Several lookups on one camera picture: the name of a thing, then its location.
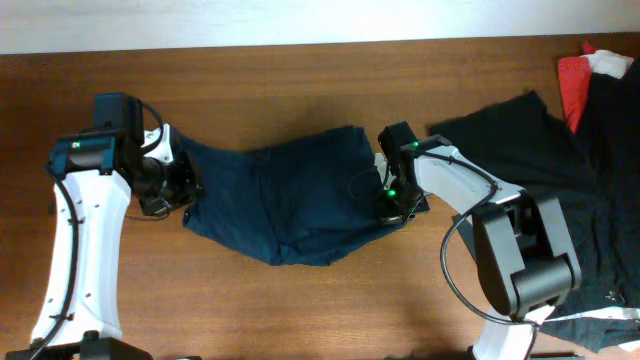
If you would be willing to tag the red cloth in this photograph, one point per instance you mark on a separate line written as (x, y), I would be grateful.
(574, 75)

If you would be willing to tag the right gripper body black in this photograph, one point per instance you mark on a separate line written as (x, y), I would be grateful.
(402, 199)

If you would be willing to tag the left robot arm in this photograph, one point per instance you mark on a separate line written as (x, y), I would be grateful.
(96, 174)

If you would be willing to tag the black garment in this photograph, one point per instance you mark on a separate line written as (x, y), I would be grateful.
(519, 141)

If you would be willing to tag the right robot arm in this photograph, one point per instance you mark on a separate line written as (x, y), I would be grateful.
(525, 258)

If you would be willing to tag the white cloth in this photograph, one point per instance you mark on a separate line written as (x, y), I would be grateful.
(609, 63)

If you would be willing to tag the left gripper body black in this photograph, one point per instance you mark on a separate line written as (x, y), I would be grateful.
(171, 187)

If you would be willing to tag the dark navy garment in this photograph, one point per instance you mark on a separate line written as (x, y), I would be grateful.
(598, 329)

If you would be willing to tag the navy blue shorts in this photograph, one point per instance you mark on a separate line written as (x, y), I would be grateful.
(309, 201)

